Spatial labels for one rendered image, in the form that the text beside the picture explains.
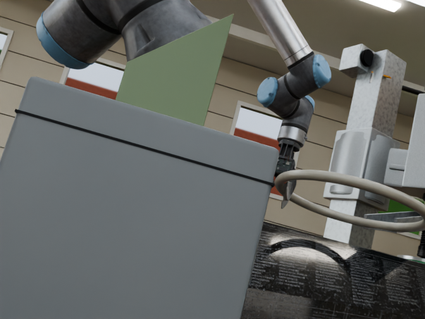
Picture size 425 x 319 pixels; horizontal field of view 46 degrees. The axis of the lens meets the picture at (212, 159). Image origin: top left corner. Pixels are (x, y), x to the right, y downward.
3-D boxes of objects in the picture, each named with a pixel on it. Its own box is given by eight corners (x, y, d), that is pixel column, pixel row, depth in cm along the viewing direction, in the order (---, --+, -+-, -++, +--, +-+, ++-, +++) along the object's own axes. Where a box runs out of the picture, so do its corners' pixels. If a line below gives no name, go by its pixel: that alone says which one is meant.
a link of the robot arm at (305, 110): (282, 92, 168) (300, 104, 174) (272, 125, 165) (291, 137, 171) (304, 88, 161) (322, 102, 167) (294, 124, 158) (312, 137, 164)
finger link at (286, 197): (279, 205, 155) (281, 176, 158) (281, 209, 161) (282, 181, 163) (289, 206, 154) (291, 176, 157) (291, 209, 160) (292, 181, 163)
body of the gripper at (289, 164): (267, 171, 157) (277, 136, 160) (269, 178, 165) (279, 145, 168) (290, 177, 155) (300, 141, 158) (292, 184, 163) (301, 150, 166)
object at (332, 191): (316, 200, 296) (330, 135, 304) (372, 214, 297) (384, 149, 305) (334, 193, 262) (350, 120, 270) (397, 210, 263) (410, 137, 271)
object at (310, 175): (321, 221, 189) (323, 214, 190) (456, 242, 154) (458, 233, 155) (243, 173, 157) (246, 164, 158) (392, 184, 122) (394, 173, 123)
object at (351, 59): (335, 74, 305) (339, 52, 308) (363, 81, 306) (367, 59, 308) (346, 62, 285) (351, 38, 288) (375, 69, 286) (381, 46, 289)
